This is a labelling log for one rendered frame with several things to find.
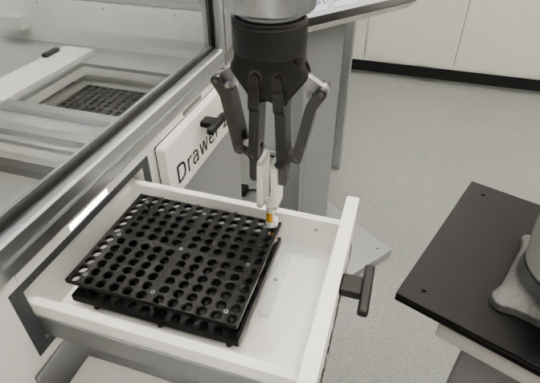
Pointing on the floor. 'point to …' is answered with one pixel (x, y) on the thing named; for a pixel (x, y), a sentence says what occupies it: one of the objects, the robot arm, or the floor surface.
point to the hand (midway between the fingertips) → (270, 180)
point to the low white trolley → (111, 373)
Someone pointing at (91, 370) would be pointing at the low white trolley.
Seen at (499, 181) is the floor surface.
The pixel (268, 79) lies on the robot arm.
